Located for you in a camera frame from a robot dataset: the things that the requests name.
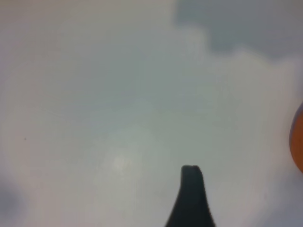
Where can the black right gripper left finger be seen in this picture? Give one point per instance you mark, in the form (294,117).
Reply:
(183,208)

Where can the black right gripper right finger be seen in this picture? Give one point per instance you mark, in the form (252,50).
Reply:
(200,208)

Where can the orange fruit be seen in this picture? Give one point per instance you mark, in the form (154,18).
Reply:
(298,142)

